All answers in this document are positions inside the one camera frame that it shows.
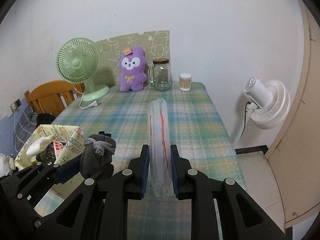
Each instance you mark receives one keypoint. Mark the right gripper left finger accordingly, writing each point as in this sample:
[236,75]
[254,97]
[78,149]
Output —
[98,209]

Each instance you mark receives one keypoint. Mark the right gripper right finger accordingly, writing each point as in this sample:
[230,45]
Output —
[220,209]

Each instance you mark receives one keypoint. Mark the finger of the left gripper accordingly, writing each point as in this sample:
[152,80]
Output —
[67,171]

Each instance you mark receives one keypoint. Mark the pink wet wipes pack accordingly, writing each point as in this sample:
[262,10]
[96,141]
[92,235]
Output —
[58,148]

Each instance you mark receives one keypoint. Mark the white towel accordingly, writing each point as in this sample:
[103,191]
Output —
[40,145]

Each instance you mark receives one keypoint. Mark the gray socks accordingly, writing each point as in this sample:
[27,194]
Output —
[99,149]

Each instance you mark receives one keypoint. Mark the clear plastic pencil pouch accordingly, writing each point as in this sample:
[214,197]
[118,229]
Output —
[159,147]

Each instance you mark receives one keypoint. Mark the yellow cartoon storage box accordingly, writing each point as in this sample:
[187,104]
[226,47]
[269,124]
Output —
[67,143]

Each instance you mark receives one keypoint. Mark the white crumpled cloth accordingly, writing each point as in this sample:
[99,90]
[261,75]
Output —
[7,165]

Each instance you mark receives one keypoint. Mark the black clothing on chair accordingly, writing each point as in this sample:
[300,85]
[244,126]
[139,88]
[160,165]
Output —
[44,119]

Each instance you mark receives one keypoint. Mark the blue plaid pillow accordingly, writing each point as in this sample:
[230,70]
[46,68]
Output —
[24,128]

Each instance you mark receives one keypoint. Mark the wooden bed headboard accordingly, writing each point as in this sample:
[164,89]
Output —
[53,97]

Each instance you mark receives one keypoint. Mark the beige door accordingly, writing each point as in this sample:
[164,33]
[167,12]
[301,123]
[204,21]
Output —
[294,154]

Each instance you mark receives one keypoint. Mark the green desk fan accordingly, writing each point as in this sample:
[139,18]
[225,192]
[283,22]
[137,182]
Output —
[77,62]

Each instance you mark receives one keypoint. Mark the white standing fan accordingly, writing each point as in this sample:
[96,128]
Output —
[269,106]

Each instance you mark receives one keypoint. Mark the purple plush bear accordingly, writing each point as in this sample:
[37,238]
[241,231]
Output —
[132,66]

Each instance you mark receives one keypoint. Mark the glass mason jar mug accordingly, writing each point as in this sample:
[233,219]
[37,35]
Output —
[160,74]

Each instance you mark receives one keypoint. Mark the cotton swab container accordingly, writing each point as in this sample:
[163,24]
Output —
[185,82]

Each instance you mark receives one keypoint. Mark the green patterned board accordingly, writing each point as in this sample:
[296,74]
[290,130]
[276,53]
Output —
[155,45]

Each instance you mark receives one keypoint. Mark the wall power outlet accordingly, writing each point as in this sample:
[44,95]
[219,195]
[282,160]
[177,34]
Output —
[14,106]

